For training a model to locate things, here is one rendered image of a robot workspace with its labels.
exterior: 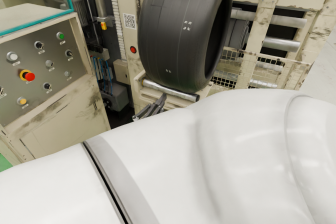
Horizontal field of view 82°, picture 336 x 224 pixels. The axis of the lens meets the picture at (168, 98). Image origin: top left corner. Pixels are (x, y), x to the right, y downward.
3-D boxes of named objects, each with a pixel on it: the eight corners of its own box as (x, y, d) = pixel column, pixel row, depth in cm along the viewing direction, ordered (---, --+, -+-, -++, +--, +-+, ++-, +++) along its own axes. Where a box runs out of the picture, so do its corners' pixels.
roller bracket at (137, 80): (134, 92, 114) (132, 78, 107) (165, 62, 141) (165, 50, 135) (139, 93, 113) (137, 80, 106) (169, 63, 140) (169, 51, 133)
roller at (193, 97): (145, 80, 117) (142, 86, 115) (143, 76, 113) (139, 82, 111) (200, 97, 104) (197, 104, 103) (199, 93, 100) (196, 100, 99)
